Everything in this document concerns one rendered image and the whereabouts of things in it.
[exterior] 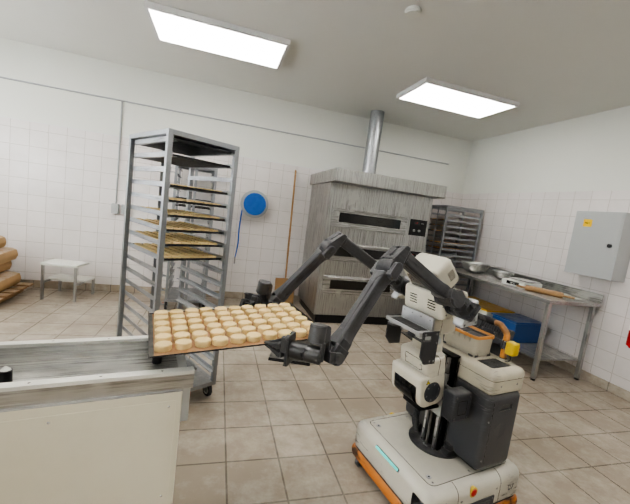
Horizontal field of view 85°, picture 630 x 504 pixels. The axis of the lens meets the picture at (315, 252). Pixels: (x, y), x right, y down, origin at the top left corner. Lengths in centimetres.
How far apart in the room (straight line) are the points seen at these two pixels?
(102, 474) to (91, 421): 18
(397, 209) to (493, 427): 328
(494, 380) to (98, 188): 493
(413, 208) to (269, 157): 220
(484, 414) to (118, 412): 157
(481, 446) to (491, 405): 22
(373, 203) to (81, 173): 383
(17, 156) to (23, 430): 473
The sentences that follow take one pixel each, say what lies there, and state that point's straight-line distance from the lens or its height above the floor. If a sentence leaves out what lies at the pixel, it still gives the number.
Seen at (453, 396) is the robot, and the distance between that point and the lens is 189.
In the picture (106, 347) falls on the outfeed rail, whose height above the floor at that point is 87.
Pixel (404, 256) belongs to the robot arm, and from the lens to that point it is 131.
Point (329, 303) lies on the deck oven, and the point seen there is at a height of 28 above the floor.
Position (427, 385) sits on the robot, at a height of 70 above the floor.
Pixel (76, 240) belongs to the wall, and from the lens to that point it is 555.
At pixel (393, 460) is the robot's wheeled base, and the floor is 26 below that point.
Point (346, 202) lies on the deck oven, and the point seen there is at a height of 163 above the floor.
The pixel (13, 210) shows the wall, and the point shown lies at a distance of 578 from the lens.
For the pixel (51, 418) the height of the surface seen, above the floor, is 80.
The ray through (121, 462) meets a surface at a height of 63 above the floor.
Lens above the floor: 145
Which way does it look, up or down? 7 degrees down
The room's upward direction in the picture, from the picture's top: 7 degrees clockwise
